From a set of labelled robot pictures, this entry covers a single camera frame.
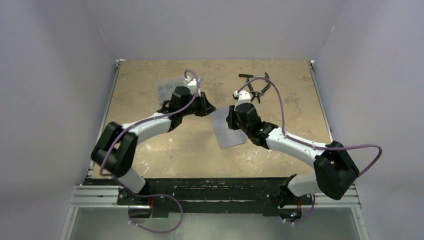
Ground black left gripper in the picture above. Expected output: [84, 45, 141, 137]
[180, 91, 216, 117]

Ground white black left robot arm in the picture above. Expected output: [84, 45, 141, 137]
[90, 86, 217, 205]

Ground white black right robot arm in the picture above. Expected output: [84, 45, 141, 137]
[225, 103, 360, 206]

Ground clear plastic screw box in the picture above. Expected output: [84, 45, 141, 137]
[154, 77, 188, 103]

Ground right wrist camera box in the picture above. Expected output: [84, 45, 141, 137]
[233, 90, 252, 108]

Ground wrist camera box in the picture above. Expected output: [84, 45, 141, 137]
[233, 90, 252, 108]
[184, 76, 204, 95]

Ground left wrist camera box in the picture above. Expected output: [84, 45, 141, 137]
[184, 76, 204, 95]

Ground black handled pliers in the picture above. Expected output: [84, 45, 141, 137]
[246, 76, 272, 104]

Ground black handled hammer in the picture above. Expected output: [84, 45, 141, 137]
[238, 73, 270, 81]

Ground black aluminium base frame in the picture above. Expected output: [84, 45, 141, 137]
[67, 177, 362, 220]

